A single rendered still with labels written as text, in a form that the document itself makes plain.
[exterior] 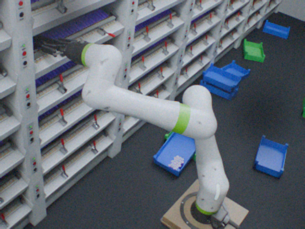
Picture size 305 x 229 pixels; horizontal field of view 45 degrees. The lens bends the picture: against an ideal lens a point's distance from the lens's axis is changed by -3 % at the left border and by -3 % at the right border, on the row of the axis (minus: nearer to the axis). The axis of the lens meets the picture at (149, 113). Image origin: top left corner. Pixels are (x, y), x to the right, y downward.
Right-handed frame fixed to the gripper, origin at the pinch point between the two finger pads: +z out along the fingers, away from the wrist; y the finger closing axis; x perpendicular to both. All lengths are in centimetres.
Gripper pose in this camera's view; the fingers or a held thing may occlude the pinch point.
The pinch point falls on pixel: (43, 42)
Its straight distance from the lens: 163.7
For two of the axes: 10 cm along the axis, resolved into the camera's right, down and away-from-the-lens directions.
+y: -5.7, 4.6, -6.8
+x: 0.3, 8.4, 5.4
